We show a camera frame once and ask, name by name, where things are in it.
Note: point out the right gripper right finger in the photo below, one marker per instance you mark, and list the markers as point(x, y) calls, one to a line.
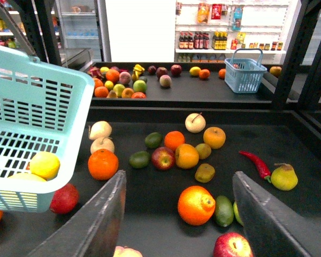
point(271, 227)

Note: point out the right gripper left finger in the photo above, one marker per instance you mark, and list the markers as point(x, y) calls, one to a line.
point(94, 229)

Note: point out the yellow lemon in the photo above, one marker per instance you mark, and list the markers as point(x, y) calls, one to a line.
point(27, 176)
point(45, 165)

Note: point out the light teal shopping basket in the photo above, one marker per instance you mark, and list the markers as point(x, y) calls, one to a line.
point(43, 107)

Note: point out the grey basket handle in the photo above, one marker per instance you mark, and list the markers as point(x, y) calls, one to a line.
point(13, 27)

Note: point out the black metal shelf rack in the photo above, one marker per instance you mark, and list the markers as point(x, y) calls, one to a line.
point(37, 15)

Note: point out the white retail shelf unit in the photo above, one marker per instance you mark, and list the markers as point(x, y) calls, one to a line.
point(261, 21)

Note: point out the red pomegranate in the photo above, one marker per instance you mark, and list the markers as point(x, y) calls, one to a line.
point(64, 199)

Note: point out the dark green avocado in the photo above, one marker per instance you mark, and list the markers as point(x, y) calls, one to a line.
point(224, 213)

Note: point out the yellow green pear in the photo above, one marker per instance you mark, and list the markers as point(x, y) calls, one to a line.
point(284, 177)

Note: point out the red chili pepper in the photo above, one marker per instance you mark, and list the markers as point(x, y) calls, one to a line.
point(263, 170)

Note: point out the large orange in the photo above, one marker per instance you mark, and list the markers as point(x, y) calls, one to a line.
point(103, 164)

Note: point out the navel orange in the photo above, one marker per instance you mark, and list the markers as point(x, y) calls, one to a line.
point(196, 205)

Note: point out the green lime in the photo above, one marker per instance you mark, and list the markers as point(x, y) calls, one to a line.
point(139, 160)

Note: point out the red apple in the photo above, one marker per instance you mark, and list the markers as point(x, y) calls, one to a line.
point(163, 158)

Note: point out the yellow apple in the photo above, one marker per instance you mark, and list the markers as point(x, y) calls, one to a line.
point(215, 137)

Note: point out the pale round pear with stem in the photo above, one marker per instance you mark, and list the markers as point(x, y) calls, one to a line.
point(195, 123)

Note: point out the small blue basket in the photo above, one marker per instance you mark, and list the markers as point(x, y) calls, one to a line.
point(244, 75)

